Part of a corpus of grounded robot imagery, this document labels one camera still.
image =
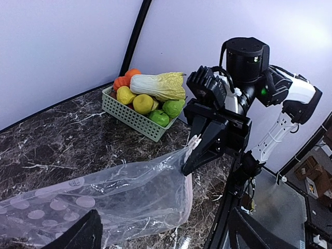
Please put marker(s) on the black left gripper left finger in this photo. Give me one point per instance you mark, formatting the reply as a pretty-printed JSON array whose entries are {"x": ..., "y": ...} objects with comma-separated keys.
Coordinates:
[{"x": 85, "y": 233}]

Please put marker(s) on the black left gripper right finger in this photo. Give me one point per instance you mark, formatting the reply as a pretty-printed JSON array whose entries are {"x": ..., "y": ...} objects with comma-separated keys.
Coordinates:
[{"x": 251, "y": 232}]

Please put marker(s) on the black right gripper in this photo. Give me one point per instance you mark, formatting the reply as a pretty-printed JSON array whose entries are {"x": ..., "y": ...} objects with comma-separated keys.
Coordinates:
[{"x": 213, "y": 133}]

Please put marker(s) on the clear dotted zip top bag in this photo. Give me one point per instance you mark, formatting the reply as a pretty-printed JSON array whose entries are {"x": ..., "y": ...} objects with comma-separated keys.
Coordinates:
[{"x": 131, "y": 200}]

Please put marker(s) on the napa cabbage toy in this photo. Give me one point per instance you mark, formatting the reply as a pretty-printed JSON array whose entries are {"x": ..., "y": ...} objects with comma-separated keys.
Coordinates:
[{"x": 166, "y": 86}]

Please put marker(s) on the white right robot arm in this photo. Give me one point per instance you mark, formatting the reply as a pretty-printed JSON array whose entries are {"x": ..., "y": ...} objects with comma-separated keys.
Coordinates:
[{"x": 248, "y": 76}]

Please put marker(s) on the green wrinkled fruit toy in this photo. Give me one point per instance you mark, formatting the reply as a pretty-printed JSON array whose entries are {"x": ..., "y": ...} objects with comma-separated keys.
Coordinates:
[{"x": 173, "y": 107}]

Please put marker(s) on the green apple toy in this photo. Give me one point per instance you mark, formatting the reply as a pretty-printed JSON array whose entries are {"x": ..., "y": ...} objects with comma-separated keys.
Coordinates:
[{"x": 159, "y": 117}]

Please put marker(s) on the green perforated plastic basket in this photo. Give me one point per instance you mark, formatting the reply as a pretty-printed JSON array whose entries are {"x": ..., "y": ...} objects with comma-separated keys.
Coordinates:
[{"x": 131, "y": 118}]

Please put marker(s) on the yellow round fruit toy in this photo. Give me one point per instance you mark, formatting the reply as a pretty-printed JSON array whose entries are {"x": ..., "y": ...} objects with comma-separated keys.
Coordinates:
[{"x": 143, "y": 104}]

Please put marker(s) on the cardboard box background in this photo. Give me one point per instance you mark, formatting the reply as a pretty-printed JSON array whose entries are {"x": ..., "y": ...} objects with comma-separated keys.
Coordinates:
[{"x": 317, "y": 180}]

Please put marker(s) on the yellow lemon toy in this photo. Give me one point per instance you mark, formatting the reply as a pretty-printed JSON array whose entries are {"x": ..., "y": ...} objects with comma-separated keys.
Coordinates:
[{"x": 124, "y": 95}]

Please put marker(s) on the orange pumpkin toy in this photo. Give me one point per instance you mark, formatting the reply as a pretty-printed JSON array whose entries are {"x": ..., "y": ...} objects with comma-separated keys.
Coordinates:
[{"x": 125, "y": 80}]

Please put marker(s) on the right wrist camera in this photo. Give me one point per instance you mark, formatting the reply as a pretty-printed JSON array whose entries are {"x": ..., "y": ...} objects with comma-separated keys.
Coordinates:
[{"x": 207, "y": 88}]

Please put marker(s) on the black corner frame post right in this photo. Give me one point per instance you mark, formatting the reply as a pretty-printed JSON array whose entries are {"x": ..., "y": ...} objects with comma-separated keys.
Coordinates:
[{"x": 135, "y": 36}]

